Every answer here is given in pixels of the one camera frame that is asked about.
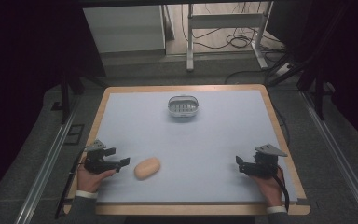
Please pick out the person's left hand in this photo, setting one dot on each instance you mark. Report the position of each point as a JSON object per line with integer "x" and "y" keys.
{"x": 90, "y": 179}

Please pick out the white cabinet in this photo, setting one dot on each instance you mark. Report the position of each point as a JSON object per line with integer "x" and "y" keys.
{"x": 124, "y": 29}

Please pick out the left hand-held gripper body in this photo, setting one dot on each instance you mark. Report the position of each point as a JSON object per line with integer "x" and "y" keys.
{"x": 95, "y": 161}

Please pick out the person's right hand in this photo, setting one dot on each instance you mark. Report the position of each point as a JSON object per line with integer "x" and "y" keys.
{"x": 270, "y": 189}

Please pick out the tan bread roll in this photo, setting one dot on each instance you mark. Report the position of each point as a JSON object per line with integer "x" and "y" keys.
{"x": 147, "y": 168}

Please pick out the black tripod stand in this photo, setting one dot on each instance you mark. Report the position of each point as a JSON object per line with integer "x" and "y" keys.
{"x": 70, "y": 90}
{"x": 310, "y": 77}

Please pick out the metal floor rail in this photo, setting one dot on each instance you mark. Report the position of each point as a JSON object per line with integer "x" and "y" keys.
{"x": 338, "y": 155}
{"x": 45, "y": 169}

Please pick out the white metal stand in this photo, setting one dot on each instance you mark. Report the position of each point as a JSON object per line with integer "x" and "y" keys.
{"x": 225, "y": 21}

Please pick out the white table mat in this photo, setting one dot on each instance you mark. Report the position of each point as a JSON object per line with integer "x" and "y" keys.
{"x": 195, "y": 146}

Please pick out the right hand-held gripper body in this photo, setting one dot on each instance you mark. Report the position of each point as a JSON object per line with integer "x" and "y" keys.
{"x": 264, "y": 164}

